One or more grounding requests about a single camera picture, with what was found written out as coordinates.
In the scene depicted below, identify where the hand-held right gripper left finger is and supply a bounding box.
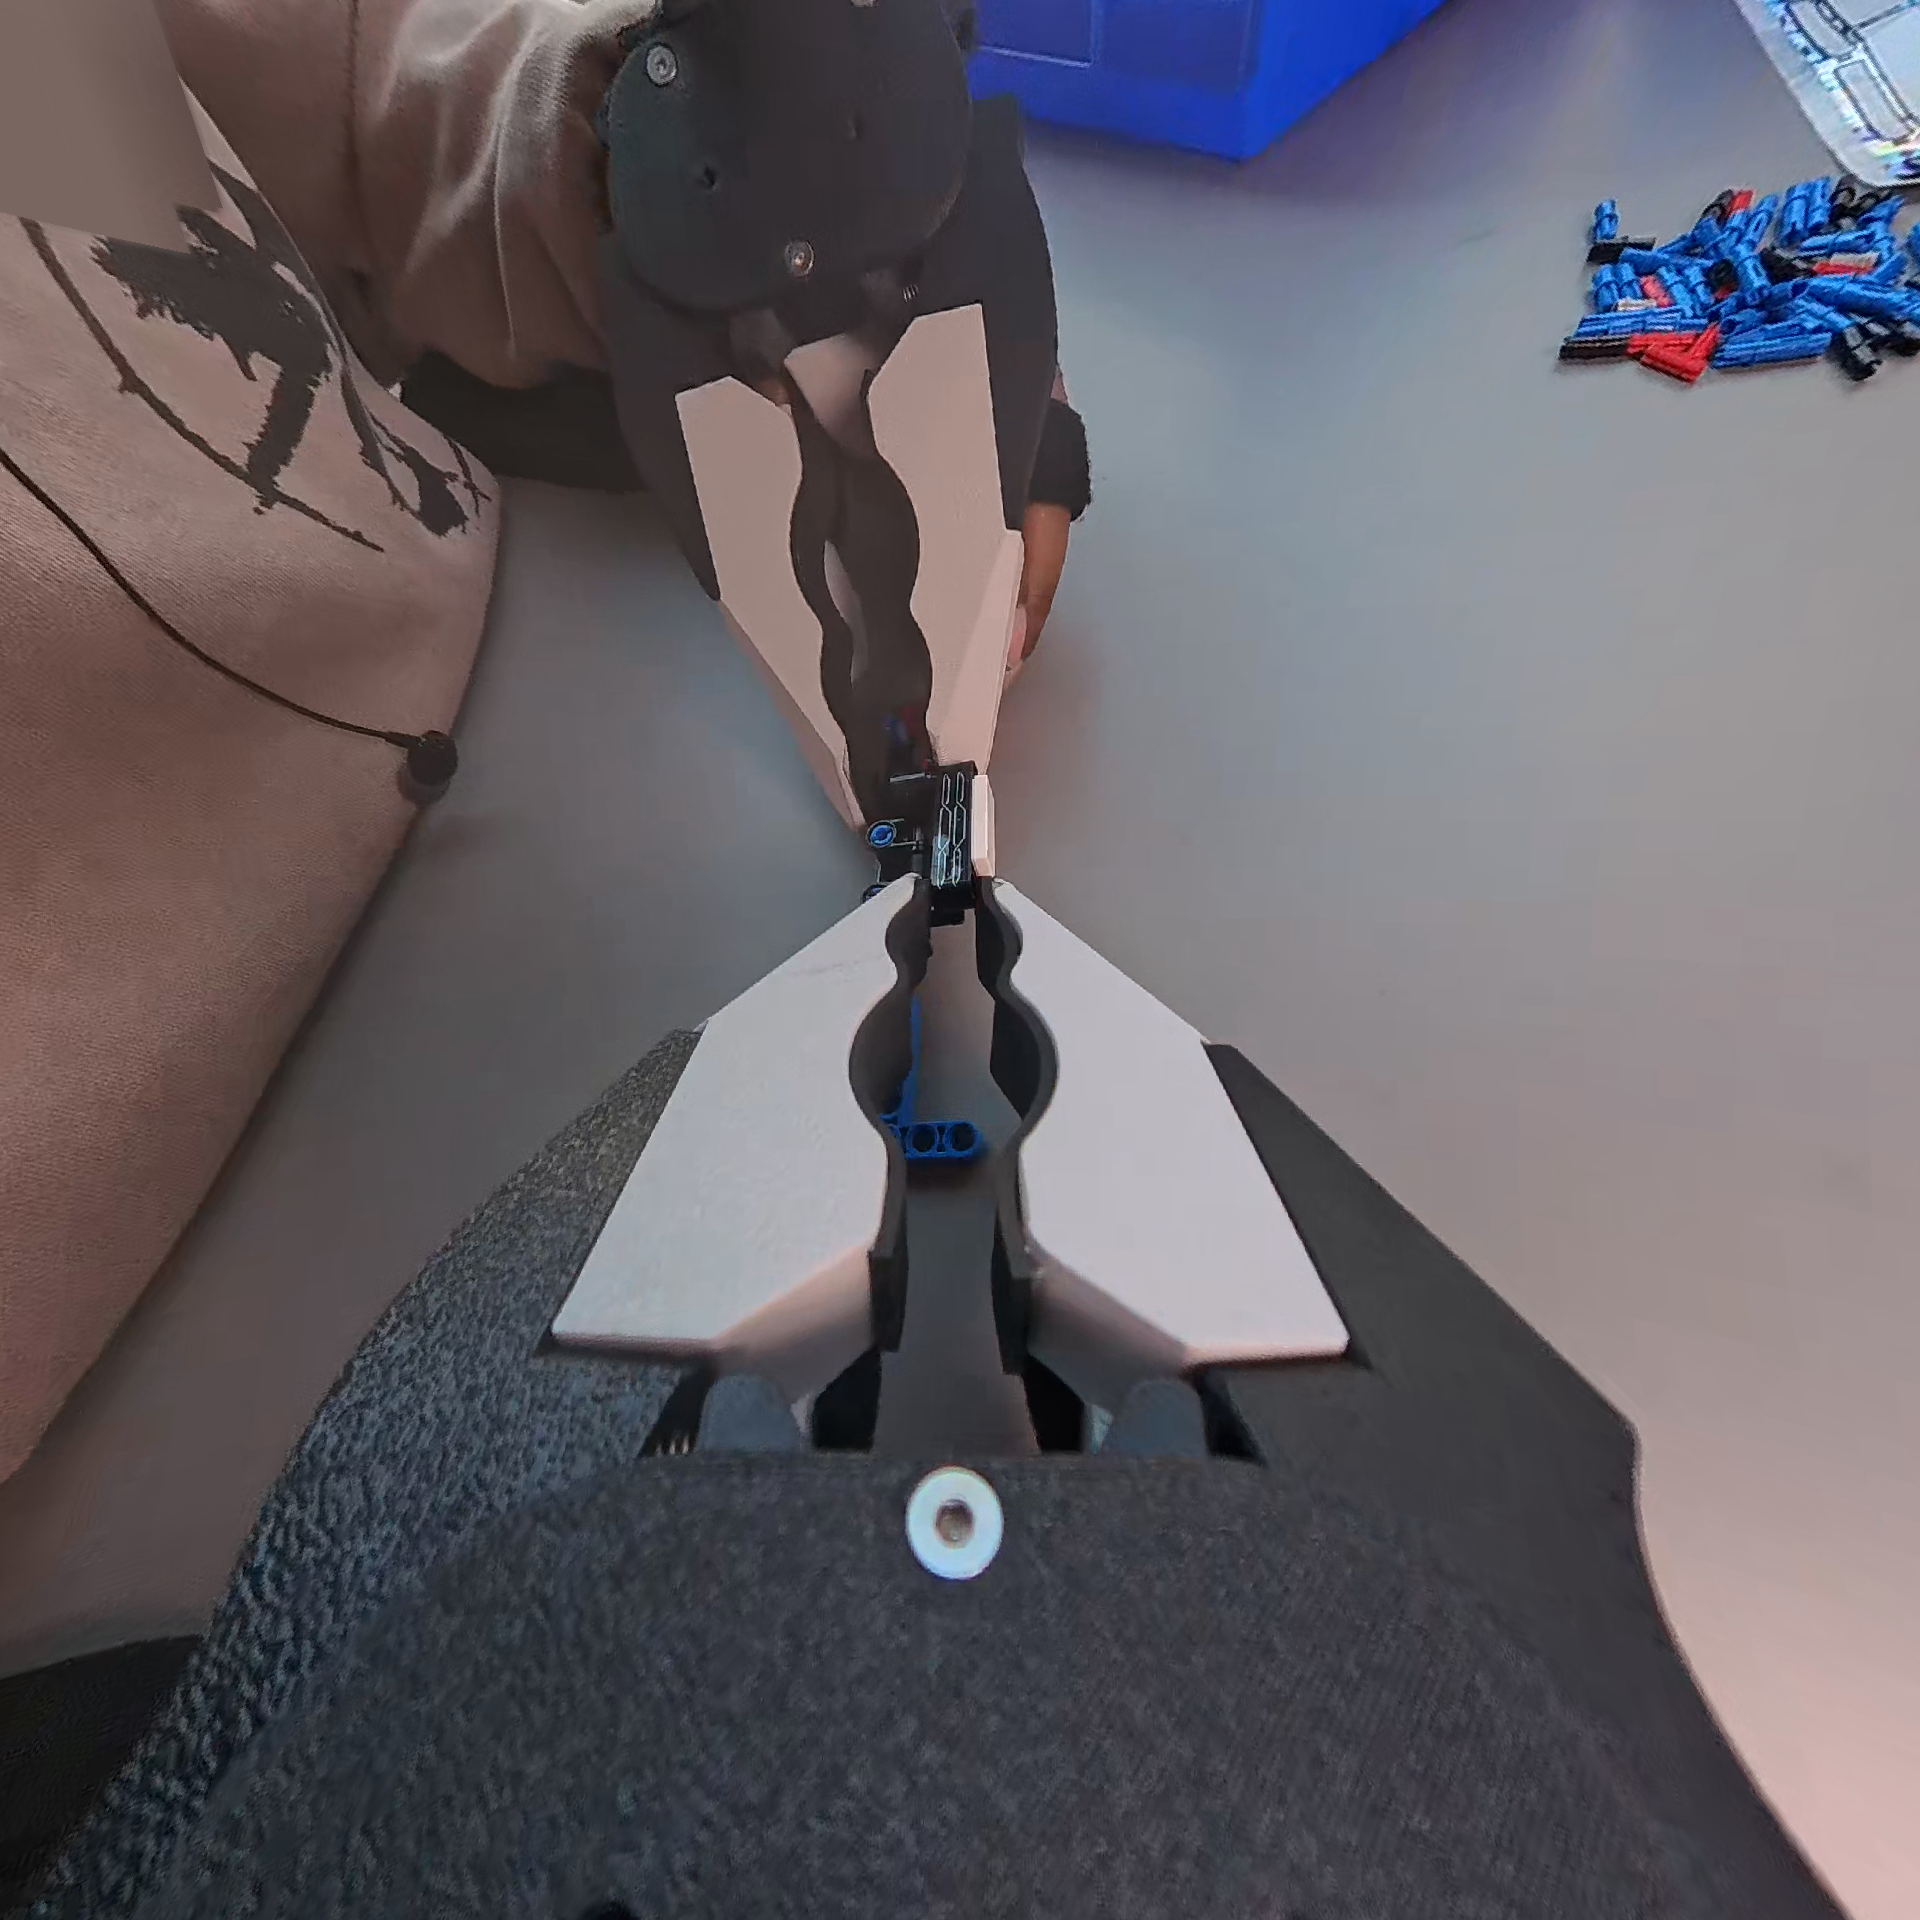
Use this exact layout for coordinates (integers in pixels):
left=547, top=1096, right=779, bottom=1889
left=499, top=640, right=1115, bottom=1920
left=550, top=874, right=921, bottom=1414

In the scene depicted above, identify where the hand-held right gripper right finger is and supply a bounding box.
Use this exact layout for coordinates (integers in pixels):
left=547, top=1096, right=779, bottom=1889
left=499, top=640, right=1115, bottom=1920
left=976, top=874, right=1353, bottom=1414

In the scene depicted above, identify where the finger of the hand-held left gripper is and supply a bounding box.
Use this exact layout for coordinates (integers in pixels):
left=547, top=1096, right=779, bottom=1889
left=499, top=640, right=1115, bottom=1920
left=867, top=304, right=1028, bottom=782
left=675, top=335, right=883, bottom=834

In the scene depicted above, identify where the black toy beam assembly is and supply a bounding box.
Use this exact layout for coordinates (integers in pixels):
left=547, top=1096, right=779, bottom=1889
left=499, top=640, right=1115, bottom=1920
left=861, top=708, right=995, bottom=1168

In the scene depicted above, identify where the small black white toy brick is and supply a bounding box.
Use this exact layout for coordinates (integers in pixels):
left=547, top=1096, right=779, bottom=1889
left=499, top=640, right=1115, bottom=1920
left=927, top=766, right=999, bottom=924

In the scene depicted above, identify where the grey desk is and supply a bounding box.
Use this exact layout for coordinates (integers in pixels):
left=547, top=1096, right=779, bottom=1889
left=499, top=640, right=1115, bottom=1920
left=0, top=0, right=1920, bottom=1920

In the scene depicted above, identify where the person's left hand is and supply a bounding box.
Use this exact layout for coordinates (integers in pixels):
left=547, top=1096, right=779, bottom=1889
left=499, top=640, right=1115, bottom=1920
left=1008, top=511, right=1076, bottom=674

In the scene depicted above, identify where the blue bin with tag sticker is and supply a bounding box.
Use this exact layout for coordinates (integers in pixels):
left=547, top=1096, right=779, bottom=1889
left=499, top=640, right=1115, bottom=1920
left=967, top=0, right=1454, bottom=162

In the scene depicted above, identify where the pile of blue toy pins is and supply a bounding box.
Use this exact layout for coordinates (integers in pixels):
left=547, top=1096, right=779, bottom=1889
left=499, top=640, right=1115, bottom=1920
left=1559, top=172, right=1920, bottom=384

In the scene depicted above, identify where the dark cloth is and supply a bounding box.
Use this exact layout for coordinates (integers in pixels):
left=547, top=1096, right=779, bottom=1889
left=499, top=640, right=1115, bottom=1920
left=0, top=1634, right=204, bottom=1920

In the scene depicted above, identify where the shiny sticker sheet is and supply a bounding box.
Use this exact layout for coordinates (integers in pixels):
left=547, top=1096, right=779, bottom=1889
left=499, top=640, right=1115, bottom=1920
left=1732, top=0, right=1920, bottom=191

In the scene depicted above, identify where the black sweater drawstring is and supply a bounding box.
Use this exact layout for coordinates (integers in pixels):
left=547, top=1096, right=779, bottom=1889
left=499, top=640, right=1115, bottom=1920
left=0, top=450, right=460, bottom=806

